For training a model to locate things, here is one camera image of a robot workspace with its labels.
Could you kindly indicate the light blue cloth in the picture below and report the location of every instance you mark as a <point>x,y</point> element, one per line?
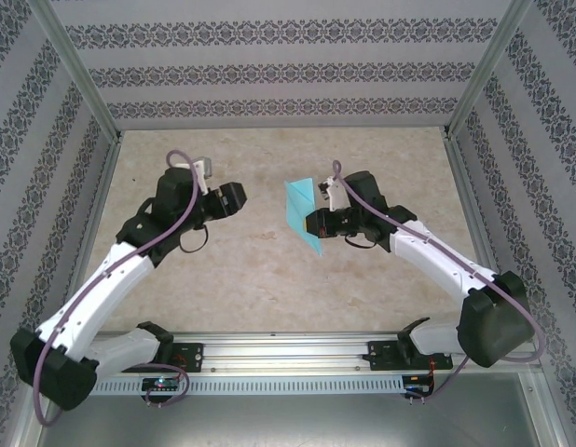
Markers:
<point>299,200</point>

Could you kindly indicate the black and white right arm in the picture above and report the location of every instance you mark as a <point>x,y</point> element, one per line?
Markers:
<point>437,261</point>

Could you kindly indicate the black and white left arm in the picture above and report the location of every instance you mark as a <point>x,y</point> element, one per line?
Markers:
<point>106,279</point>

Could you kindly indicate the grey metal shelf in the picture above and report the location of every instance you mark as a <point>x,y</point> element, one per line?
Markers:
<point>288,423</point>

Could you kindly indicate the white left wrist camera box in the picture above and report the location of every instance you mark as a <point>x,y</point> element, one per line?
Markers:
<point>204,174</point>

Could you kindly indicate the aluminium side rail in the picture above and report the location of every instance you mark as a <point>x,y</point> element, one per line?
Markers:
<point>470,205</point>
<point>99,205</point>

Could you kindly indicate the aluminium mounting rail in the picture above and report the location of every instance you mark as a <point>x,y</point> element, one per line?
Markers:
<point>288,349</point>

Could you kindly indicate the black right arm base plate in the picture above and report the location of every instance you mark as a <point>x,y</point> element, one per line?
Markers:
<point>381,356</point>

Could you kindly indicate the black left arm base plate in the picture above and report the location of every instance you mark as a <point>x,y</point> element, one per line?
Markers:
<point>192,356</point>

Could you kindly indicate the aluminium frame post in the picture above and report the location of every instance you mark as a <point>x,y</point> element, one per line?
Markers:
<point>484,70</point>
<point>80,70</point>

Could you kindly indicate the aluminium lower frame bar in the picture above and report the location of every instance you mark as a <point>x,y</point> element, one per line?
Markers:
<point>24,435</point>
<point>546,414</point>

